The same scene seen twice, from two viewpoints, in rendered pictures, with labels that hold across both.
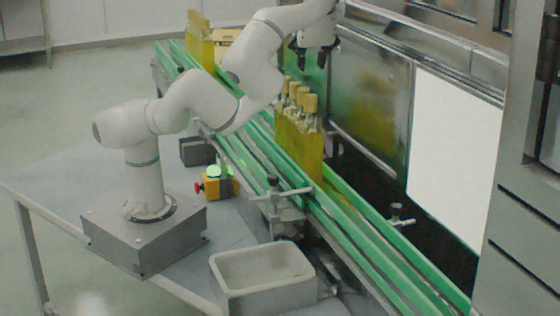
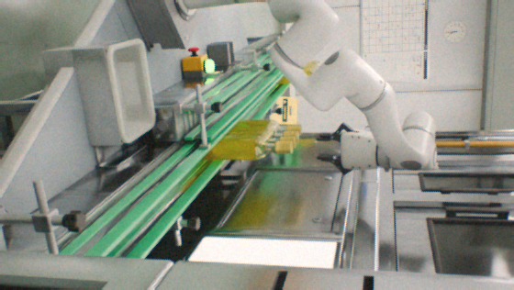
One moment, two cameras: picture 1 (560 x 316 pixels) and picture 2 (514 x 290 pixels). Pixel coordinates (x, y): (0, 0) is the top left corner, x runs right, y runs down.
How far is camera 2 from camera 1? 0.32 m
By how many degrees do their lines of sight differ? 10
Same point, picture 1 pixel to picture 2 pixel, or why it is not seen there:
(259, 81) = (328, 83)
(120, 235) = not seen: outside the picture
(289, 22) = (381, 115)
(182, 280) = (114, 14)
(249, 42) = (365, 74)
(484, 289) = (208, 273)
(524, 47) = not seen: outside the picture
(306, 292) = (105, 133)
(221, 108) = (299, 49)
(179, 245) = (148, 17)
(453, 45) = not seen: hidden behind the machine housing
